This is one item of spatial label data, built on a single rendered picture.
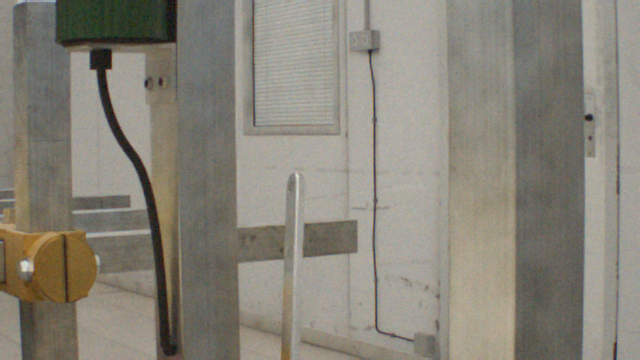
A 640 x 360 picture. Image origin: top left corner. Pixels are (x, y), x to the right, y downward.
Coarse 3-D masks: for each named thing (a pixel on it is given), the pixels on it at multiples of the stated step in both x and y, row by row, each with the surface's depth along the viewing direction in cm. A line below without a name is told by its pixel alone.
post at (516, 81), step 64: (448, 0) 39; (512, 0) 36; (576, 0) 38; (448, 64) 39; (512, 64) 37; (576, 64) 38; (512, 128) 37; (576, 128) 38; (512, 192) 37; (576, 192) 38; (512, 256) 37; (576, 256) 39; (512, 320) 37; (576, 320) 39
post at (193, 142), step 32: (192, 0) 58; (224, 0) 59; (192, 32) 58; (224, 32) 59; (192, 64) 58; (224, 64) 59; (192, 96) 58; (224, 96) 59; (160, 128) 59; (192, 128) 58; (224, 128) 59; (160, 160) 59; (192, 160) 58; (224, 160) 59; (160, 192) 59; (192, 192) 58; (224, 192) 59; (160, 224) 60; (192, 224) 58; (224, 224) 59; (192, 256) 58; (224, 256) 59; (192, 288) 58; (224, 288) 59; (192, 320) 58; (224, 320) 59; (160, 352) 60; (192, 352) 58; (224, 352) 59
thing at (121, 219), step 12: (0, 216) 107; (84, 216) 112; (96, 216) 112; (108, 216) 113; (120, 216) 114; (132, 216) 115; (144, 216) 115; (84, 228) 112; (96, 228) 112; (108, 228) 113; (120, 228) 114; (132, 228) 115; (144, 228) 116
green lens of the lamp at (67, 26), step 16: (64, 0) 55; (80, 0) 54; (96, 0) 54; (112, 0) 54; (128, 0) 54; (144, 0) 55; (160, 0) 56; (64, 16) 55; (80, 16) 54; (96, 16) 54; (112, 16) 54; (128, 16) 54; (144, 16) 55; (160, 16) 56; (64, 32) 55; (80, 32) 54; (96, 32) 54; (112, 32) 54; (128, 32) 54; (144, 32) 55; (160, 32) 56
